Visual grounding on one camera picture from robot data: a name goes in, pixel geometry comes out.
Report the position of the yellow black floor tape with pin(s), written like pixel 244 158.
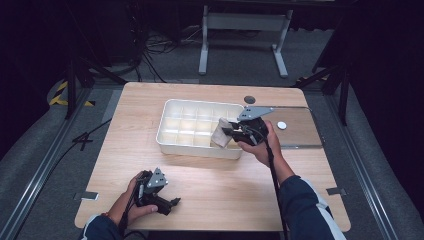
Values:
pixel 56 98

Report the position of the grey tape piece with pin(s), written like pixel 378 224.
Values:
pixel 86 196
pixel 336 191

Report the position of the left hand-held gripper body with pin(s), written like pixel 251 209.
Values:
pixel 151 188

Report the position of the person's left hand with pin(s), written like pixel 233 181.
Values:
pixel 128 206

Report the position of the aluminium floor rail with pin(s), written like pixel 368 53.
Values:
pixel 36 180
pixel 363 170

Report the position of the beige sock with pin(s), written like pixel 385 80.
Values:
pixel 220 135

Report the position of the grey metal desk frame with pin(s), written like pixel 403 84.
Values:
pixel 245 21

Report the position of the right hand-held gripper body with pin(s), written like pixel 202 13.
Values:
pixel 251 128

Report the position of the black tripod stand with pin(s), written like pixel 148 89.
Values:
pixel 343 90
pixel 71 86

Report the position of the clear lid with white knob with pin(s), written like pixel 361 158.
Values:
pixel 296 133

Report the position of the person's right hand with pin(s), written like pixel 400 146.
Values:
pixel 266 148

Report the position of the white divided storage box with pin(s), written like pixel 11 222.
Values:
pixel 190 128

